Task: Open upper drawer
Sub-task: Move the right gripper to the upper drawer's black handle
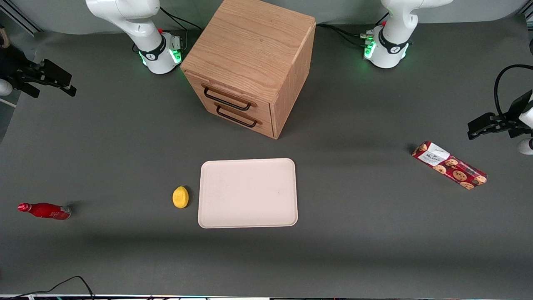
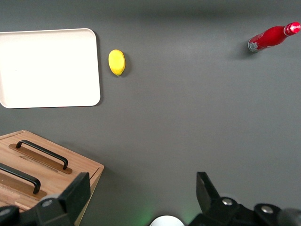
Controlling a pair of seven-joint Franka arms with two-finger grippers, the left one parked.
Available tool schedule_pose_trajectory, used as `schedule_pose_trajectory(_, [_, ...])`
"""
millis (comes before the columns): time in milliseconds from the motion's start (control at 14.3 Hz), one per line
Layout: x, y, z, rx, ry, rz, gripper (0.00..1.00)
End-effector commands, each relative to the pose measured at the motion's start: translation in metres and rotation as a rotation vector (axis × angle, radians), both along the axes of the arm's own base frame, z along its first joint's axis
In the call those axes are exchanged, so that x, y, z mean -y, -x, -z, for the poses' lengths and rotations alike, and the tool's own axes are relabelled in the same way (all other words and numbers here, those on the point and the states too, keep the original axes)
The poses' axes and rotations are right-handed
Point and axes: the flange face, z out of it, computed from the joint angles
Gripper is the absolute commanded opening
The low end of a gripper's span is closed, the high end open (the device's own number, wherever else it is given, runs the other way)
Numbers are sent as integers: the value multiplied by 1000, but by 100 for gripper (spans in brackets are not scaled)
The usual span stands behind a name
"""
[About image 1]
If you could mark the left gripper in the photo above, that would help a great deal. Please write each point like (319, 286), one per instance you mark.
(513, 118)

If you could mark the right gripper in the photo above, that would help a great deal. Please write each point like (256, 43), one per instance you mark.
(11, 68)

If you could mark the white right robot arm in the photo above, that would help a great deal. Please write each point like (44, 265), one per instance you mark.
(139, 25)

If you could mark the wooden drawer cabinet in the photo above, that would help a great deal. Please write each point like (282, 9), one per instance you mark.
(258, 46)

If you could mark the red cookie box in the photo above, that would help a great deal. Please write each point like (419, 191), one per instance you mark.
(449, 165)

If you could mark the red bottle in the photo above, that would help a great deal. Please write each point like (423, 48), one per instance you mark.
(46, 211)

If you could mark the yellow lemon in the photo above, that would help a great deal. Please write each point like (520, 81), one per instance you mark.
(180, 197)

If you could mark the beige plastic tray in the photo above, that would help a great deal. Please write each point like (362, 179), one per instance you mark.
(247, 193)

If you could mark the aluminium frame profile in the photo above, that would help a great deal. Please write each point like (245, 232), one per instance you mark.
(18, 16)

